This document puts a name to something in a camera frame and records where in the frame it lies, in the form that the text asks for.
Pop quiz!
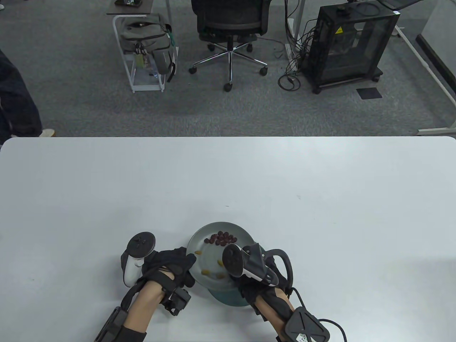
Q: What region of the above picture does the black left forearm tracker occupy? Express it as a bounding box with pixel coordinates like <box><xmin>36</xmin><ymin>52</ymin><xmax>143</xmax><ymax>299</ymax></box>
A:
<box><xmin>94</xmin><ymin>307</ymin><xmax>129</xmax><ymax>342</ymax></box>

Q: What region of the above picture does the white right hand controller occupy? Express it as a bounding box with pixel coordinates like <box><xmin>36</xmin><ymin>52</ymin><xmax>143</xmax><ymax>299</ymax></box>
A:
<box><xmin>222</xmin><ymin>243</ymin><xmax>293</xmax><ymax>291</ymax></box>

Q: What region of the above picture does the grey plate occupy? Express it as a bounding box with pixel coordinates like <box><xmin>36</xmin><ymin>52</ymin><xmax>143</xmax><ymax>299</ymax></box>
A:
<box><xmin>186</xmin><ymin>222</ymin><xmax>257</xmax><ymax>290</ymax></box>

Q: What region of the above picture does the black wheeled cabinet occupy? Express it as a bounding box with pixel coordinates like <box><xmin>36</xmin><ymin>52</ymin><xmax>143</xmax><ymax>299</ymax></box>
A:
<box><xmin>302</xmin><ymin>2</ymin><xmax>400</xmax><ymax>94</ymax></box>

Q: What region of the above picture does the white partition panel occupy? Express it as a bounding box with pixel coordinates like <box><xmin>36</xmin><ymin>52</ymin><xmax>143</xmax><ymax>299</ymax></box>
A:
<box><xmin>416</xmin><ymin>0</ymin><xmax>456</xmax><ymax>104</ymax></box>

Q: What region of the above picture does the black right forearm tracker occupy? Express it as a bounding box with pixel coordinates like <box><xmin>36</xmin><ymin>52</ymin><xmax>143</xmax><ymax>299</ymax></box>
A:
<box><xmin>276</xmin><ymin>307</ymin><xmax>330</xmax><ymax>342</ymax></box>

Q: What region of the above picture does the white frame side table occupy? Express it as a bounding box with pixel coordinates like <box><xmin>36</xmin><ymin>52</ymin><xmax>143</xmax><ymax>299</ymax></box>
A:
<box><xmin>106</xmin><ymin>0</ymin><xmax>172</xmax><ymax>94</ymax></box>

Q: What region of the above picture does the black office chair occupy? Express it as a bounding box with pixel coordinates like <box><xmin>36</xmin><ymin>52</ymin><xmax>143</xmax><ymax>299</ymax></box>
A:
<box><xmin>189</xmin><ymin>0</ymin><xmax>273</xmax><ymax>92</ymax></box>

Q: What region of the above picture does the white hand controller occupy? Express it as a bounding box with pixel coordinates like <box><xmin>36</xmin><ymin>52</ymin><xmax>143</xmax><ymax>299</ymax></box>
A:
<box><xmin>120</xmin><ymin>232</ymin><xmax>156</xmax><ymax>287</ymax></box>
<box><xmin>222</xmin><ymin>243</ymin><xmax>293</xmax><ymax>291</ymax></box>

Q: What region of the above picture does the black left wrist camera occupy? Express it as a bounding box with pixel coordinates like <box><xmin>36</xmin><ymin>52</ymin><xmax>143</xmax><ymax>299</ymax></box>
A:
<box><xmin>162</xmin><ymin>288</ymin><xmax>191</xmax><ymax>316</ymax></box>

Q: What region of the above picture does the person's left hand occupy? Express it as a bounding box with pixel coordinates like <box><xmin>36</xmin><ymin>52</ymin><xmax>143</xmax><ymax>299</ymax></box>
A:
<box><xmin>137</xmin><ymin>248</ymin><xmax>197</xmax><ymax>290</ymax></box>

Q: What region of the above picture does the person's right forearm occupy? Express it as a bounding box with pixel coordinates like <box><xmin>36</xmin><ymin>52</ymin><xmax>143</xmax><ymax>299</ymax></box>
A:
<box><xmin>253</xmin><ymin>289</ymin><xmax>296</xmax><ymax>325</ymax></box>

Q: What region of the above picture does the person's right hand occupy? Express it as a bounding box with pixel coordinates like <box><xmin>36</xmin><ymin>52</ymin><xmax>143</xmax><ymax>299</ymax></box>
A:
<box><xmin>233</xmin><ymin>246</ymin><xmax>287</xmax><ymax>305</ymax></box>

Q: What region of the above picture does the grey desk leg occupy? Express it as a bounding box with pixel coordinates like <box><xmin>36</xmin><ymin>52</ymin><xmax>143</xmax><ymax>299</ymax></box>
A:
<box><xmin>289</xmin><ymin>0</ymin><xmax>306</xmax><ymax>40</ymax></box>

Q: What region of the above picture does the tangle of black cables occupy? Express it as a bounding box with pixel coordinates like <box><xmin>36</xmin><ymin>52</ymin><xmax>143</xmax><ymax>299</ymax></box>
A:
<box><xmin>274</xmin><ymin>14</ymin><xmax>318</xmax><ymax>92</ymax></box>

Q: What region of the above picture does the person's left forearm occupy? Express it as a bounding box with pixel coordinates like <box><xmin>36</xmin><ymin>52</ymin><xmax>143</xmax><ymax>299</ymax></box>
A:
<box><xmin>119</xmin><ymin>280</ymin><xmax>166</xmax><ymax>342</ymax></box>

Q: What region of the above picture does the teal plate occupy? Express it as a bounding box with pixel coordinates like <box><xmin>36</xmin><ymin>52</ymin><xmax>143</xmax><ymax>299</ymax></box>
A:
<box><xmin>208</xmin><ymin>244</ymin><xmax>267</xmax><ymax>307</ymax></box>

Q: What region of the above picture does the white desk frame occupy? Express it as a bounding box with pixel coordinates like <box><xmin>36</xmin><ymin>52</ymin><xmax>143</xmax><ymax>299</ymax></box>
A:
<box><xmin>392</xmin><ymin>25</ymin><xmax>456</xmax><ymax>136</ymax></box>

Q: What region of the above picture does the white left hand controller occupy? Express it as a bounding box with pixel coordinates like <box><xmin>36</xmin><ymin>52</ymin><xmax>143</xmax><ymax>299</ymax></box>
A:
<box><xmin>120</xmin><ymin>232</ymin><xmax>156</xmax><ymax>287</ymax></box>

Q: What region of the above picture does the person's dark trouser leg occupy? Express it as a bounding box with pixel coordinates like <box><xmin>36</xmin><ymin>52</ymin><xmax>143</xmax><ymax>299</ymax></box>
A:
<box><xmin>0</xmin><ymin>48</ymin><xmax>56</xmax><ymax>140</ymax></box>

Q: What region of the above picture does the pile of dark red raisins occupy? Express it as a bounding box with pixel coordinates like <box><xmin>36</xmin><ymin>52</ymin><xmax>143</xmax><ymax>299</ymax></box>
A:
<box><xmin>204</xmin><ymin>231</ymin><xmax>237</xmax><ymax>246</ymax></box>

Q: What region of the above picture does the grey backpack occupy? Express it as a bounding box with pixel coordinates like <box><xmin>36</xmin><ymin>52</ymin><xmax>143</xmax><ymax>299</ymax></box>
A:
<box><xmin>119</xmin><ymin>14</ymin><xmax>179</xmax><ymax>83</ymax></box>

